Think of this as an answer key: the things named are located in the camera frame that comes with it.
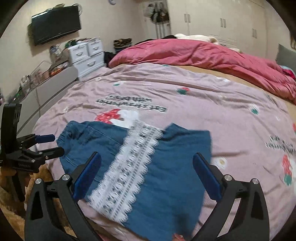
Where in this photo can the hanging clothes on door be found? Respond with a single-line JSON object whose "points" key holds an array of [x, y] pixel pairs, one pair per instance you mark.
{"points": [[157, 11]]}

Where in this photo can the red pink quilt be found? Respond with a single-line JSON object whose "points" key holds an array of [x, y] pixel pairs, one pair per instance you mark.
{"points": [[261, 72]]}

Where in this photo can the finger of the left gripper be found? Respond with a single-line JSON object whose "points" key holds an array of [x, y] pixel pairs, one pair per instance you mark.
{"points": [[44, 138], [49, 154]]}

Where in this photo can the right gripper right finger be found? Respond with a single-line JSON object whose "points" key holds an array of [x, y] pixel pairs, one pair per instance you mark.
{"points": [[251, 221]]}

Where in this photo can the blue denim pants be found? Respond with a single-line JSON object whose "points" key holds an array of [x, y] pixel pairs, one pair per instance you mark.
{"points": [[146, 181]]}

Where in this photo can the white drawer chest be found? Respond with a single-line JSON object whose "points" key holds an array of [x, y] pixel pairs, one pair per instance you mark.
{"points": [[86, 56]]}

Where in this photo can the black wall television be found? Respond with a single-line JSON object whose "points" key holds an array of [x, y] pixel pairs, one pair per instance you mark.
{"points": [[55, 23]]}

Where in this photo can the grey low cabinet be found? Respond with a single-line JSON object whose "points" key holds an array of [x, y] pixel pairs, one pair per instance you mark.
{"points": [[43, 98]]}

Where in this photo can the dark folded clothes pile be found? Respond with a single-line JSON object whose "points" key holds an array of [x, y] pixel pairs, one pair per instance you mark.
{"points": [[121, 44]]}

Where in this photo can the grey quilted headboard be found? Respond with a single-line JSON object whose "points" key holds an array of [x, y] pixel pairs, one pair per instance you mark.
{"points": [[286, 57]]}

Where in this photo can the left hand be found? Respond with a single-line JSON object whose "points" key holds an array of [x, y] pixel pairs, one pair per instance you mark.
{"points": [[6, 172]]}

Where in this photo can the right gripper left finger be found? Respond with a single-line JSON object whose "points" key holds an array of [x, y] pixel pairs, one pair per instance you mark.
{"points": [[42, 222]]}

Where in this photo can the brown fluffy left sleeve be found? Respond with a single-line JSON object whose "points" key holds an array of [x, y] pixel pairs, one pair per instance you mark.
{"points": [[13, 210]]}

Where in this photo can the white wardrobe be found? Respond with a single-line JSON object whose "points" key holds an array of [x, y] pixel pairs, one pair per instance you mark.
{"points": [[235, 24]]}

